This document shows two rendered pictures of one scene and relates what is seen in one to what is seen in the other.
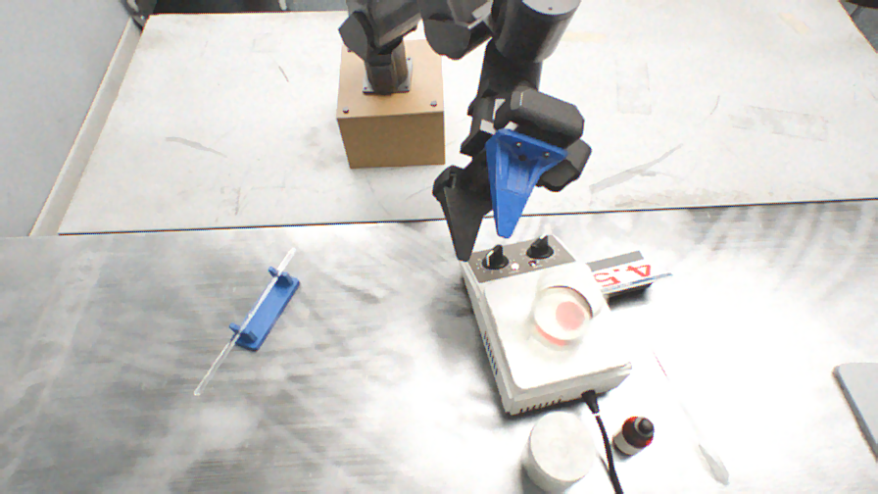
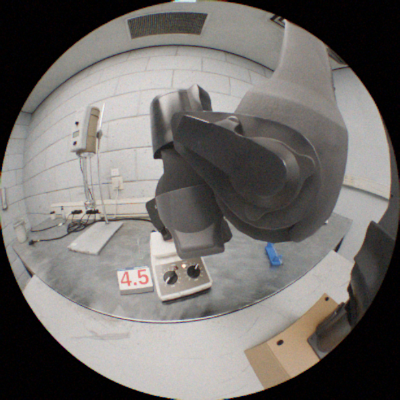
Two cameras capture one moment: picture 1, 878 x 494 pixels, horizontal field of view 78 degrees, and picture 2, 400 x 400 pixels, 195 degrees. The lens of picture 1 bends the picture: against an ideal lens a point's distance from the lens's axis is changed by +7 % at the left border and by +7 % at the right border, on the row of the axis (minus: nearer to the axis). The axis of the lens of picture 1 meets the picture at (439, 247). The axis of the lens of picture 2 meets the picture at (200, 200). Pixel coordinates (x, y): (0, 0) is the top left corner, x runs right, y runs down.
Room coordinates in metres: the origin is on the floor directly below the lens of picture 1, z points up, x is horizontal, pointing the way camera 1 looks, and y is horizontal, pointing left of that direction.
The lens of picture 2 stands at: (0.50, -0.09, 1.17)
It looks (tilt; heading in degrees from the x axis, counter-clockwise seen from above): 14 degrees down; 168
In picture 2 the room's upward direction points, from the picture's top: straight up
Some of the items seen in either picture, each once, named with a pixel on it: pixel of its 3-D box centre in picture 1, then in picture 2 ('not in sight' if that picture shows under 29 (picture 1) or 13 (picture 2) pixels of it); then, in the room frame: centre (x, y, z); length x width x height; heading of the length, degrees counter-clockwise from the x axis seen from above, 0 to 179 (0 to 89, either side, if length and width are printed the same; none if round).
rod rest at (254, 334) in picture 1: (264, 305); (273, 252); (0.28, 0.22, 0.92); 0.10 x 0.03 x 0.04; 155
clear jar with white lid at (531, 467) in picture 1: (556, 453); not in sight; (0.09, -0.10, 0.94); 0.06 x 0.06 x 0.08
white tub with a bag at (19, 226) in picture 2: not in sight; (18, 225); (0.25, -1.22, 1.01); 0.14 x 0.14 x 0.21
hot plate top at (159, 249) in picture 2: (553, 321); (171, 240); (0.21, -0.11, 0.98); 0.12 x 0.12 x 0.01; 11
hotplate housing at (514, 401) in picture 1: (538, 317); (175, 257); (0.24, -0.11, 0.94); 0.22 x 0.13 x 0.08; 11
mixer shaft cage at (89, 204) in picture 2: not in sight; (86, 181); (0.02, -0.52, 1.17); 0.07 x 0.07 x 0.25
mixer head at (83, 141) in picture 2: not in sight; (84, 131); (0.04, -0.52, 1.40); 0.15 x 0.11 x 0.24; 179
